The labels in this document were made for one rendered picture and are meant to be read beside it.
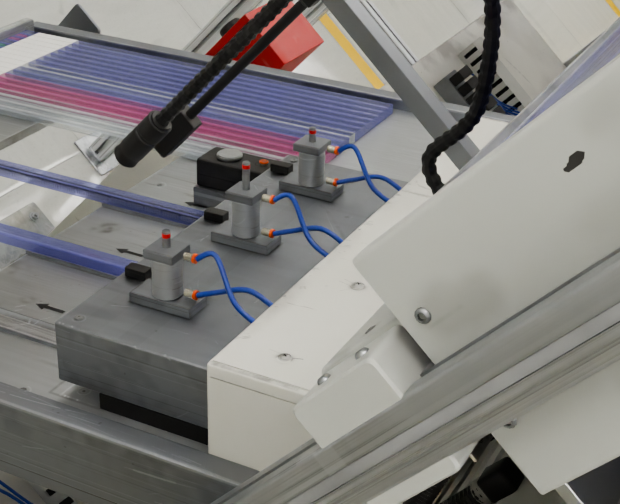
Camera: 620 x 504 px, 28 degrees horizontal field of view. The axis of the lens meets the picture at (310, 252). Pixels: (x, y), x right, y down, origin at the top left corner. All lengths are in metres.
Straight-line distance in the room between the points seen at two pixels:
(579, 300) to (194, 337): 0.34
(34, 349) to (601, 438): 0.47
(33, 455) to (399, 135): 0.61
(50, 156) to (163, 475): 1.82
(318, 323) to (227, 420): 0.09
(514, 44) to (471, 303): 2.18
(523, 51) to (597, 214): 2.23
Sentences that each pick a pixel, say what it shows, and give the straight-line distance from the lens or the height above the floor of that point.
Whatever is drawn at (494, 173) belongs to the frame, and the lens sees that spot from 0.60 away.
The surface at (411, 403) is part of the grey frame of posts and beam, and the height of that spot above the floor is 1.38.
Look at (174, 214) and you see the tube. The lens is 1.14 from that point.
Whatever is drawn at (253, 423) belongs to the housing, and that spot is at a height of 1.23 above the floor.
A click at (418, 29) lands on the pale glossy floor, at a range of 3.89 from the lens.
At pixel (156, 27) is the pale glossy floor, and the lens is 3.05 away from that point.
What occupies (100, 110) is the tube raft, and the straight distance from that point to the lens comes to 1.37.
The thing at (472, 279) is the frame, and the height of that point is 1.44.
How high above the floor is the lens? 1.78
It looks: 37 degrees down
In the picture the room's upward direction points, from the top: 52 degrees clockwise
